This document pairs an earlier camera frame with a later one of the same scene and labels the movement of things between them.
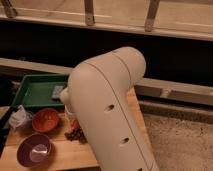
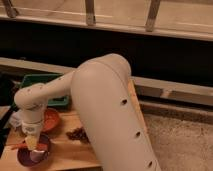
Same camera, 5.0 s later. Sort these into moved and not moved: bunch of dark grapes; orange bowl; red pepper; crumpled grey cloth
Moved: red pepper
Not moved: crumpled grey cloth; orange bowl; bunch of dark grapes
